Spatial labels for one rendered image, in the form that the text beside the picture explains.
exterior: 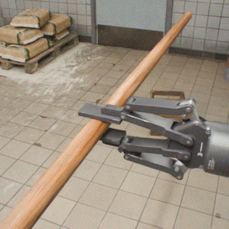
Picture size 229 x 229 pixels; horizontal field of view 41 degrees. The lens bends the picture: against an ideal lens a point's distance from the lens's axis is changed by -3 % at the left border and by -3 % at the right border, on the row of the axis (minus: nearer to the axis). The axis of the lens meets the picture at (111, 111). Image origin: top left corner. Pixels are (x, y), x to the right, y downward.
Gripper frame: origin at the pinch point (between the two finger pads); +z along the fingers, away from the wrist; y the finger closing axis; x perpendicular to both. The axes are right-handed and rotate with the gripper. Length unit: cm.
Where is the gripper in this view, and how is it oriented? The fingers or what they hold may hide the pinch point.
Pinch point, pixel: (101, 123)
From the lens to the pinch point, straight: 49.4
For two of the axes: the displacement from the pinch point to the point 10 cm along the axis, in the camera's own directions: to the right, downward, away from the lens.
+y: 0.1, 8.7, 5.0
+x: 3.8, -4.7, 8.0
